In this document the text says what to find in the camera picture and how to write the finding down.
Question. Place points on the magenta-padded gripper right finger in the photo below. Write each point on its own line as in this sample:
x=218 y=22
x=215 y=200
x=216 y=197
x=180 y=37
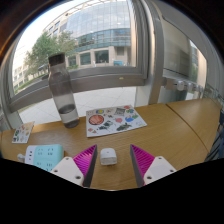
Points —
x=160 y=168

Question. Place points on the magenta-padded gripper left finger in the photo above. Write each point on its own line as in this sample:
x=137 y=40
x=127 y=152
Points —
x=66 y=168

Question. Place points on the small white charger block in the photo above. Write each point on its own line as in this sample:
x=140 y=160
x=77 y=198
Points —
x=108 y=156

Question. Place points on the white and teal power strip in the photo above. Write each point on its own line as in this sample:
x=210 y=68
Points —
x=46 y=156

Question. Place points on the food sticker sheet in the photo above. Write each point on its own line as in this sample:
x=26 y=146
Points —
x=22 y=132

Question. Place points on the planet sticker sheet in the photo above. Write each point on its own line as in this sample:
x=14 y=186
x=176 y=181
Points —
x=115 y=121

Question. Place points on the clear water bottle black cap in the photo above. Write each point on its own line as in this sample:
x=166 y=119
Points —
x=63 y=96

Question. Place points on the green tree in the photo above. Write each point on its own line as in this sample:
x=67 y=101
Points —
x=41 y=50

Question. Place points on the glass office building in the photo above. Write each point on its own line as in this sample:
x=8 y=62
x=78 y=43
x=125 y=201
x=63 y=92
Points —
x=100 y=30

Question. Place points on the black metal table frame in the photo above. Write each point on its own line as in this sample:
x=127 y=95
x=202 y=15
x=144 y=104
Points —
x=216 y=143

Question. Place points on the white wall rail with knobs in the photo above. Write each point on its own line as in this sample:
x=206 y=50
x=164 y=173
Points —
x=181 y=85

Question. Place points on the grey window frame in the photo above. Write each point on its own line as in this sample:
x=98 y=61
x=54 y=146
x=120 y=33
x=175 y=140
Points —
x=100 y=80

